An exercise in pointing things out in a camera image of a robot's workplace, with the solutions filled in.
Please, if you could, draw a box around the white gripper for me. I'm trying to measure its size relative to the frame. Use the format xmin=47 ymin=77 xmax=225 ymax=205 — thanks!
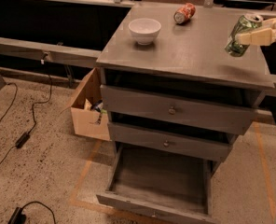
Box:
xmin=236 ymin=18 xmax=276 ymax=46

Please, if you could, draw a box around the green soda can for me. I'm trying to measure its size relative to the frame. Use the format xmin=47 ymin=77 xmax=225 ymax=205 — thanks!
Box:
xmin=225 ymin=13 xmax=263 ymax=57

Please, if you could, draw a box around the red soda can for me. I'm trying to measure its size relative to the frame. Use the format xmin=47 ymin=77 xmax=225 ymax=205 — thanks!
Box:
xmin=173 ymin=3 xmax=196 ymax=24

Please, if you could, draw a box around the grey drawer cabinet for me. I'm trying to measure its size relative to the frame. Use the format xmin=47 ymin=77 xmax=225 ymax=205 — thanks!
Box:
xmin=96 ymin=4 xmax=275 ymax=173

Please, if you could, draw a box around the grey top drawer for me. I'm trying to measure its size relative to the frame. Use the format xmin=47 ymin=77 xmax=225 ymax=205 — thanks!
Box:
xmin=101 ymin=85 xmax=256 ymax=134

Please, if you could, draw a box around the grey drawer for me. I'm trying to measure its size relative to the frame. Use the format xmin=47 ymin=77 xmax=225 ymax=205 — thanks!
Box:
xmin=108 ymin=122 xmax=232 ymax=161
xmin=97 ymin=144 xmax=219 ymax=224
xmin=101 ymin=85 xmax=256 ymax=134

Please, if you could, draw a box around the grey middle drawer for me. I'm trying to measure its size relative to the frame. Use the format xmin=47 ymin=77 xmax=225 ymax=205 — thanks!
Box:
xmin=108 ymin=122 xmax=232 ymax=161

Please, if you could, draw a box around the grey bottom drawer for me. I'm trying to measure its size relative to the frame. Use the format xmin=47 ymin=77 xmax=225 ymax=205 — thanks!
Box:
xmin=97 ymin=144 xmax=219 ymax=224

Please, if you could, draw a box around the white ceramic bowl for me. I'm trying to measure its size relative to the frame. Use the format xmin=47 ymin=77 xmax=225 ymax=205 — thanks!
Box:
xmin=128 ymin=18 xmax=161 ymax=45

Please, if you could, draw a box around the dark item in box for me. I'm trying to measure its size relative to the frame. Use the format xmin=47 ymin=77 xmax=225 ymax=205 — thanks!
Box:
xmin=90 ymin=100 xmax=104 ymax=125

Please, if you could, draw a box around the cardboard box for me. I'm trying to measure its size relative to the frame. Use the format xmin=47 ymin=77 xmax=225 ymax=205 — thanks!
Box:
xmin=63 ymin=68 xmax=110 ymax=141

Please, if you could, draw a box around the black adapter bottom left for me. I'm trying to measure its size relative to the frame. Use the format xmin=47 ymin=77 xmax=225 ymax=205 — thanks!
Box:
xmin=7 ymin=201 xmax=56 ymax=224

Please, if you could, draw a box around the black power adapter with cable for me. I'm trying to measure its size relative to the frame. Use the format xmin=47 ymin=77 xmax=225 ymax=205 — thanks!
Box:
xmin=0 ymin=56 xmax=54 ymax=183

